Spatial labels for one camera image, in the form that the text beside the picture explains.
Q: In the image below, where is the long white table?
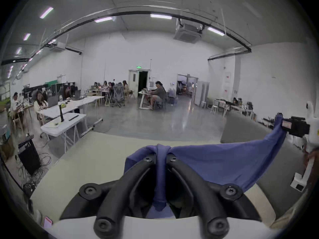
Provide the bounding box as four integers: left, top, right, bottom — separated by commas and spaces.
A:
37, 95, 105, 131

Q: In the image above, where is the row of tables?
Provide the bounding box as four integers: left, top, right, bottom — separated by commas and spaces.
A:
211, 97, 258, 120

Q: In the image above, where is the group of people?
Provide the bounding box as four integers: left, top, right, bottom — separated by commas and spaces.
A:
91, 80, 130, 91

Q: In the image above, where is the black case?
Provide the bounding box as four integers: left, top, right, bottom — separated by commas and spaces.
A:
17, 134, 42, 177

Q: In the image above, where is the person's right hand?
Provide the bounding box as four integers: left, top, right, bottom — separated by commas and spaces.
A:
303, 148, 319, 181

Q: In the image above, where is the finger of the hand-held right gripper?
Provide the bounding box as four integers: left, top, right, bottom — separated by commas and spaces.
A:
275, 113, 311, 138

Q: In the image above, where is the small white desk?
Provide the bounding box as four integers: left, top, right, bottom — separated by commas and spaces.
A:
138, 89, 155, 109

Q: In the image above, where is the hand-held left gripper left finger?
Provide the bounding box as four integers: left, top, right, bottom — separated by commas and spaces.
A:
59, 154, 159, 239

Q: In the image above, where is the white cabinet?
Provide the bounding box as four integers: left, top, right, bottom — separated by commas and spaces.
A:
194, 80, 210, 106

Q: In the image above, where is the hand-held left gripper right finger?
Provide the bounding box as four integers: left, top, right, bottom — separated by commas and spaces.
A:
166, 153, 263, 239

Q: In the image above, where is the white folding table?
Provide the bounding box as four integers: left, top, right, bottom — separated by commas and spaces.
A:
40, 112, 88, 154

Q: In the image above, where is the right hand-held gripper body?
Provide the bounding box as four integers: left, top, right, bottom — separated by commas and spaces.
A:
290, 101, 319, 192

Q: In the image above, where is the grey office chair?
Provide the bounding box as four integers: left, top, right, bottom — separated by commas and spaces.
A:
109, 82, 126, 108

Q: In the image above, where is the blue shirt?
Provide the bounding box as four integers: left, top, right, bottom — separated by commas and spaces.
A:
124, 114, 287, 212

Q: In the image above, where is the tangle of black cables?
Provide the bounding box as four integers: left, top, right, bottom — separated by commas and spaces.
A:
16, 152, 53, 195

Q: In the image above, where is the grey padded headboard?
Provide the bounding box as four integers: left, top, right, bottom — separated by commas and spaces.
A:
220, 112, 307, 221

